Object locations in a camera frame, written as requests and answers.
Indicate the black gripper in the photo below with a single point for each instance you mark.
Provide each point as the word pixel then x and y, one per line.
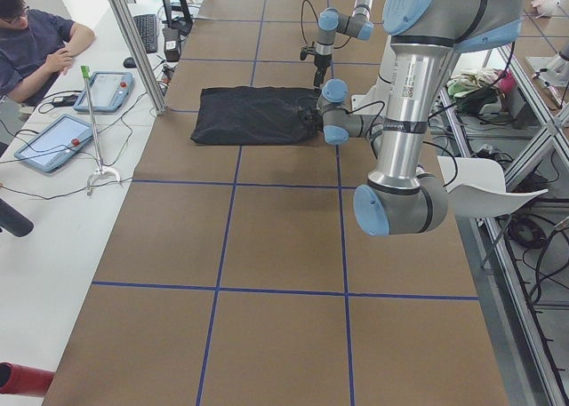
pixel 320 62
pixel 312 120

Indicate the black printed t-shirt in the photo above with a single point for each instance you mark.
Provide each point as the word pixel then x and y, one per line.
pixel 245 116

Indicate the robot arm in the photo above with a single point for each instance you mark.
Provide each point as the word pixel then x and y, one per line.
pixel 427 38
pixel 331 22

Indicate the blue tape line lengthwise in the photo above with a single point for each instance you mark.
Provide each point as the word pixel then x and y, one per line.
pixel 345 273
pixel 222 255

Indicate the pile of coloured cloths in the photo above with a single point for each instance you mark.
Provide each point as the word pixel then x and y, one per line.
pixel 481 92

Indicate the brown table mat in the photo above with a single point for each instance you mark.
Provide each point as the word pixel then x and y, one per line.
pixel 145 346

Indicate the black keyboard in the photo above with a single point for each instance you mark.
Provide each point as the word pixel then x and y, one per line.
pixel 146 25

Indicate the white plastic chair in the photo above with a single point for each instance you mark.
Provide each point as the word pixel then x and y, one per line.
pixel 476 188

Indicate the blue tape line crosswise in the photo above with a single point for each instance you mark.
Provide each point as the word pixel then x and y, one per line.
pixel 239 184
pixel 284 292

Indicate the black computer mouse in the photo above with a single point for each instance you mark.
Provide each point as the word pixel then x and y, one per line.
pixel 129 63

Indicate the teach pendant far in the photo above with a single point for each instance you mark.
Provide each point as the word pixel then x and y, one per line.
pixel 109 90

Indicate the teach pendant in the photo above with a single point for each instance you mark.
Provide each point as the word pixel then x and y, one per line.
pixel 52 147
pixel 109 90

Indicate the metal pole with green top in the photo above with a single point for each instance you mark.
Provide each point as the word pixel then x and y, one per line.
pixel 102 170

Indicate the teach pendant near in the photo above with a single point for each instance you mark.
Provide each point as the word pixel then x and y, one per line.
pixel 52 147

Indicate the seated person in navy shirt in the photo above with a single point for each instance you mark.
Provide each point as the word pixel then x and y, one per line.
pixel 36 48

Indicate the black cylinder at edge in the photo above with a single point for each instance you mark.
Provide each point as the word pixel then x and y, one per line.
pixel 14 222

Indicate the red cylinder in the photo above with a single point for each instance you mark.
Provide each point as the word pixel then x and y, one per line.
pixel 23 380

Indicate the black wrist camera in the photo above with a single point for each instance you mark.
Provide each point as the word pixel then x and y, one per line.
pixel 307 51

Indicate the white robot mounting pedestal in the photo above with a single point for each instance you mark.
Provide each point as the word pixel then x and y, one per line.
pixel 369 103

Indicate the aluminium frame post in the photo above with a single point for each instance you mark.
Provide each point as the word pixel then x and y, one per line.
pixel 134 44

